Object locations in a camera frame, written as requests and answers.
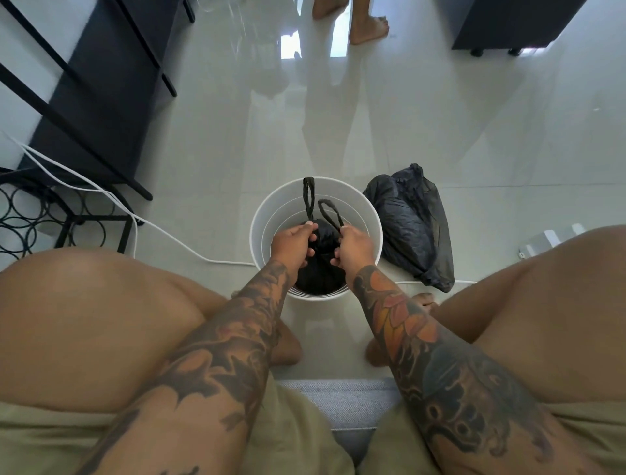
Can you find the person's right hand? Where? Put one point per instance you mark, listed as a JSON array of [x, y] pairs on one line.
[[359, 249]]

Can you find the person's left hand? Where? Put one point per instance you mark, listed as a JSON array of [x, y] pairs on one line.
[[288, 244]]

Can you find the person's left fingers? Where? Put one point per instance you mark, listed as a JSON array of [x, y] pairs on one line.
[[309, 234]]

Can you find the person's right fingers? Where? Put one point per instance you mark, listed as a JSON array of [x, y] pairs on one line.
[[341, 244]]

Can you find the person's right forearm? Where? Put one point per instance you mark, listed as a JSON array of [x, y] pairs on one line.
[[430, 362]]

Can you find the person's left forearm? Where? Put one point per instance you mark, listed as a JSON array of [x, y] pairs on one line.
[[220, 352]]

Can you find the white round trash bin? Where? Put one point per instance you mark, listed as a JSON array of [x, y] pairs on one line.
[[266, 220]]

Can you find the crumpled black plastic bag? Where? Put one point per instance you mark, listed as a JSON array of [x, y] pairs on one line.
[[415, 225]]

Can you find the grey seat cushion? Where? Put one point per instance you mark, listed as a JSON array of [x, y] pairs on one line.
[[342, 406]]

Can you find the beige shorts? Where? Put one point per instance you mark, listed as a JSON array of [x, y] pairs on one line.
[[293, 440]]

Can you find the white power adapter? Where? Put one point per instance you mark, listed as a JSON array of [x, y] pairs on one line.
[[547, 242]]

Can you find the person's right leg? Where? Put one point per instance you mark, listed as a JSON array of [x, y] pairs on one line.
[[547, 318]]

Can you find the person's leg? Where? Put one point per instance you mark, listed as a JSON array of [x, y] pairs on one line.
[[547, 318], [88, 323]]

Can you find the person's left leg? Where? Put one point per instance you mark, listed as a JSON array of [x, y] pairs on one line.
[[88, 323]]

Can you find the black metal wine rack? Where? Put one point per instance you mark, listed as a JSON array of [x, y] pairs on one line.
[[39, 210]]

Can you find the black cabinet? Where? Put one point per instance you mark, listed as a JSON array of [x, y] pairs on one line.
[[508, 22]]

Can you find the black metal table frame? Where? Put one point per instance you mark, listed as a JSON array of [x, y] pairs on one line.
[[98, 88]]

